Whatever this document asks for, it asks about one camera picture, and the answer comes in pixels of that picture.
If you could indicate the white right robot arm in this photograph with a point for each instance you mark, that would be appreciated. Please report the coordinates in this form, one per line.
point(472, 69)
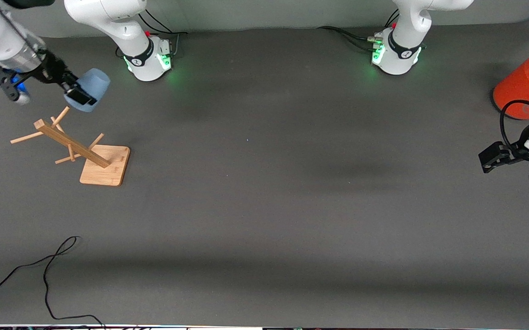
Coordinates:
point(108, 13)

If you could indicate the orange cylindrical can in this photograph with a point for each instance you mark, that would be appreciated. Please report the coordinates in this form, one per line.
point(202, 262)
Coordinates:
point(521, 87)

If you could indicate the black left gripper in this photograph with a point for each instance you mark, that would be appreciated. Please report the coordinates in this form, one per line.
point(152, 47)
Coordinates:
point(516, 151)

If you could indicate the wooden cup rack with pegs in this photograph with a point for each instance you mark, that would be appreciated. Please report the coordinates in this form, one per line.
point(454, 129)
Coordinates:
point(104, 169)

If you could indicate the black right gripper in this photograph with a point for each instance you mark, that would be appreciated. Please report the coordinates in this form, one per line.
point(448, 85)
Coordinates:
point(54, 70)

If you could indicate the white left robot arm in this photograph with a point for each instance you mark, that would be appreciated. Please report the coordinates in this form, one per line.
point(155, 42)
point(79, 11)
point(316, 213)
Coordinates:
point(402, 41)

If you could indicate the light blue plastic cup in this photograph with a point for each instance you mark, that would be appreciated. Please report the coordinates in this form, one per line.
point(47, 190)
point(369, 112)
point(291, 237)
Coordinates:
point(92, 85)

